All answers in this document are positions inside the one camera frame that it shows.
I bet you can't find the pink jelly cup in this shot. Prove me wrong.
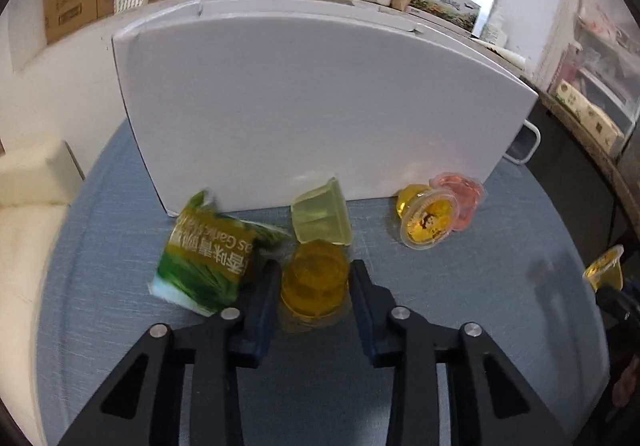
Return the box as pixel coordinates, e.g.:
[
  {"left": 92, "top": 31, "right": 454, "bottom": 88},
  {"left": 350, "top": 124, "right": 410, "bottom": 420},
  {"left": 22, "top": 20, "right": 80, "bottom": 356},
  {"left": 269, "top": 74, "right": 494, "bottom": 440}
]
[{"left": 429, "top": 171, "right": 486, "bottom": 233}]

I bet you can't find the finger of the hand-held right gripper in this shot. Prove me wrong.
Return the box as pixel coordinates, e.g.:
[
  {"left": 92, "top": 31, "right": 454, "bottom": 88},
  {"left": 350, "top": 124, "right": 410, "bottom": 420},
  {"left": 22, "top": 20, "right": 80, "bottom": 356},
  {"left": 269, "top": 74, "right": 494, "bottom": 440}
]
[{"left": 594, "top": 275, "right": 640, "bottom": 329}]

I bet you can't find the clear plastic storage box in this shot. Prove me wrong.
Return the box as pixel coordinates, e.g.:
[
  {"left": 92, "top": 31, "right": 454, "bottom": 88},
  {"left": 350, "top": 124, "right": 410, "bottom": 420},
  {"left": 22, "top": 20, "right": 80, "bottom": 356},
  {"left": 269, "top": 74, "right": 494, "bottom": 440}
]
[{"left": 547, "top": 11, "right": 640, "bottom": 128}]

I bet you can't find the landscape printed box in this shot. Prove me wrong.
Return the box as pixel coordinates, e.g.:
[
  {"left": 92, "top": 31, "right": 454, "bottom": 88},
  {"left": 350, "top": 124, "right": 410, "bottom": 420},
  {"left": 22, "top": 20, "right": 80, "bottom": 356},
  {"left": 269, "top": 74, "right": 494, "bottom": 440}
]
[{"left": 409, "top": 0, "right": 484, "bottom": 32}]

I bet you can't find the pale green jelly cup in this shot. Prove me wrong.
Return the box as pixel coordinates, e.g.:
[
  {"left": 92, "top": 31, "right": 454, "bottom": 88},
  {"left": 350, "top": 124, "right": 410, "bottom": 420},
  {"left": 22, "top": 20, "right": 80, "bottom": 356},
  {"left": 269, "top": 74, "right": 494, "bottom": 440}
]
[{"left": 291, "top": 177, "right": 354, "bottom": 247}]

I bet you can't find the black and white speaker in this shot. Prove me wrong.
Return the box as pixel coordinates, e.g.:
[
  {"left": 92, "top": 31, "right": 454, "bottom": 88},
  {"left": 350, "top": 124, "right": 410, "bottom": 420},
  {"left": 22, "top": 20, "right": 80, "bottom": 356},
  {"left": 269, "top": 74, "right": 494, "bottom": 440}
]
[{"left": 502, "top": 118, "right": 542, "bottom": 166}]

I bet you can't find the cream leather sofa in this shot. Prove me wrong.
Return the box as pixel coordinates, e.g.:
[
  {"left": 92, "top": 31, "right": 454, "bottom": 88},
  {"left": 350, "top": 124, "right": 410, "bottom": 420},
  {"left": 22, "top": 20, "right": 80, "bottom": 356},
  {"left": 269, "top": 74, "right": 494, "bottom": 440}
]
[{"left": 0, "top": 138, "right": 86, "bottom": 288}]

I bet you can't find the white paper roll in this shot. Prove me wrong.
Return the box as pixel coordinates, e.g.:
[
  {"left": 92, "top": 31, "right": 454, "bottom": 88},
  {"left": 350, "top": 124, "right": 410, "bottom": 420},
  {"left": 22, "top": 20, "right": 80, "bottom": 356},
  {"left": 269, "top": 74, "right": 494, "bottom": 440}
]
[{"left": 472, "top": 37, "right": 529, "bottom": 72}]

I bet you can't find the white plastic bottle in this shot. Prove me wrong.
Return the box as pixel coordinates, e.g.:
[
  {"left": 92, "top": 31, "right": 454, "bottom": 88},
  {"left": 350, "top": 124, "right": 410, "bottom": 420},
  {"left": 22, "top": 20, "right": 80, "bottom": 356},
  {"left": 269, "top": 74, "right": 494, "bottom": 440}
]
[{"left": 482, "top": 6, "right": 506, "bottom": 48}]

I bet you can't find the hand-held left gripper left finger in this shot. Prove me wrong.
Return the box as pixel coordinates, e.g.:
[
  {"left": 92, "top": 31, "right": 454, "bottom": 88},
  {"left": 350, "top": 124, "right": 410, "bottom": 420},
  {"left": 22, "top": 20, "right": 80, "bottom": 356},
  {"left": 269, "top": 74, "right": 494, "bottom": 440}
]
[{"left": 57, "top": 259, "right": 283, "bottom": 446}]

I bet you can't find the patterned tissue pack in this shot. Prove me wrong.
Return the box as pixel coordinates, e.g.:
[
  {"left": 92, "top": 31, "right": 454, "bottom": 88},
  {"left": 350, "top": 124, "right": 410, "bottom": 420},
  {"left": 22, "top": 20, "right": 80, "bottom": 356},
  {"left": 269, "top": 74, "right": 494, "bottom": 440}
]
[{"left": 554, "top": 80, "right": 626, "bottom": 155}]

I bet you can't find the small green pea packet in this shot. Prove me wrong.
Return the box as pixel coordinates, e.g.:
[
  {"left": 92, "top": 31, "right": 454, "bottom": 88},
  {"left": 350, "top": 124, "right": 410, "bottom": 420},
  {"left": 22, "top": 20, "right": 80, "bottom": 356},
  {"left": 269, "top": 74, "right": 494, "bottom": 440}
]
[{"left": 149, "top": 188, "right": 294, "bottom": 318}]

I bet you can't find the stone-top side counter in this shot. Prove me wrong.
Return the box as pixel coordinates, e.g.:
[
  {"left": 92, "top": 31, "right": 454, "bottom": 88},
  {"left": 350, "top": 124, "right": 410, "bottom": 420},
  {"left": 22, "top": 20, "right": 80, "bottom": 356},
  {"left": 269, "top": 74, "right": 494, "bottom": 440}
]
[{"left": 524, "top": 90, "right": 640, "bottom": 253}]

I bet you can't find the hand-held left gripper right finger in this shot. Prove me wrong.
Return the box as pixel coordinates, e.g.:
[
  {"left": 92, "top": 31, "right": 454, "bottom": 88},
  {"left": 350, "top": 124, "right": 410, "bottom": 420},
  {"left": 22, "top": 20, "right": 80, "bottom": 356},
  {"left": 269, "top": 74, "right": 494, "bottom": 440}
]
[{"left": 349, "top": 259, "right": 572, "bottom": 446}]

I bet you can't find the amber jelly cup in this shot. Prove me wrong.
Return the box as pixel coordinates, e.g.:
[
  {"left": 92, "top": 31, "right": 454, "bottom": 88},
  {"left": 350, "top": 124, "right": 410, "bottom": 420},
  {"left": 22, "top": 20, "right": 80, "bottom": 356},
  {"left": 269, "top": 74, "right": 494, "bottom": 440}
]
[
  {"left": 583, "top": 245, "right": 625, "bottom": 292},
  {"left": 278, "top": 239, "right": 352, "bottom": 333},
  {"left": 397, "top": 183, "right": 459, "bottom": 250}
]

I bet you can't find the white cardboard box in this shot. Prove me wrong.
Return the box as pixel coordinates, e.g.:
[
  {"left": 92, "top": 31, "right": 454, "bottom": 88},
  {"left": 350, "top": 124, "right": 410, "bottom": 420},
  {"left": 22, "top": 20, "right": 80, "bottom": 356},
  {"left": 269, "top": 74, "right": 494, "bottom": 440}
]
[{"left": 111, "top": 0, "right": 540, "bottom": 218}]

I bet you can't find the person's right hand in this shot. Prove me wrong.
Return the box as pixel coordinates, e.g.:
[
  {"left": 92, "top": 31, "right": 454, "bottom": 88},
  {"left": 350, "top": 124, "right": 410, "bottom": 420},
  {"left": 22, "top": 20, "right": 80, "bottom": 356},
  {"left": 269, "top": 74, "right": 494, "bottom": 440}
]
[{"left": 612, "top": 360, "right": 640, "bottom": 408}]

